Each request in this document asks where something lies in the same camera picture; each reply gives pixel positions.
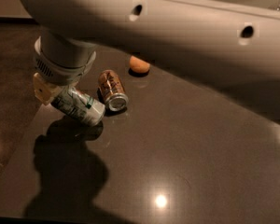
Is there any orange fruit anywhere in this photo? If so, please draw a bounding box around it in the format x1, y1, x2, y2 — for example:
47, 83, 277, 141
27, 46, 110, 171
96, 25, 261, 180
129, 56, 150, 74

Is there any silver green 7up can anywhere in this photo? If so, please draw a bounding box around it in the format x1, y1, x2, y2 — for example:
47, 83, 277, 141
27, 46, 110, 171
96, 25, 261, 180
50, 86, 105, 127

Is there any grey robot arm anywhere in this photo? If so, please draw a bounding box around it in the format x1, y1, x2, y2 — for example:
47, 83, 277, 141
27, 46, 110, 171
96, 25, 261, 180
21, 0, 280, 107

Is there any gold LaCroix can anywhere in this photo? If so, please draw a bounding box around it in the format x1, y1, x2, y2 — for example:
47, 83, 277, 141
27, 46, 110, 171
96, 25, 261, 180
98, 70, 129, 112

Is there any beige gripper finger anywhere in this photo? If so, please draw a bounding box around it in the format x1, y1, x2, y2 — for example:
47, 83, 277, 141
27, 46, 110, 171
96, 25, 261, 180
33, 73, 64, 105

